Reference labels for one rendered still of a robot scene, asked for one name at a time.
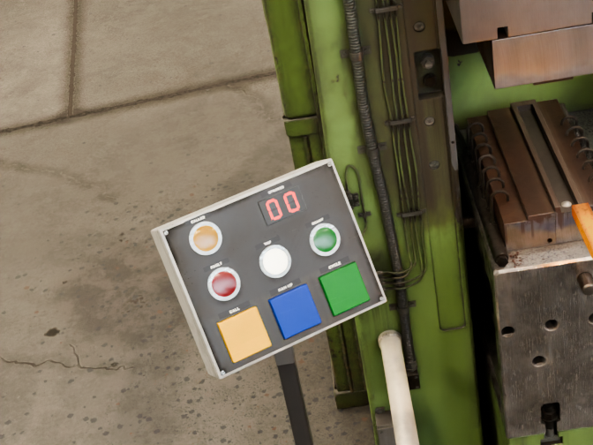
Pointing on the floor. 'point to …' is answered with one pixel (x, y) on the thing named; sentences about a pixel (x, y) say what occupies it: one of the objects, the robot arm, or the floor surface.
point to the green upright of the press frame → (375, 370)
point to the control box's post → (294, 396)
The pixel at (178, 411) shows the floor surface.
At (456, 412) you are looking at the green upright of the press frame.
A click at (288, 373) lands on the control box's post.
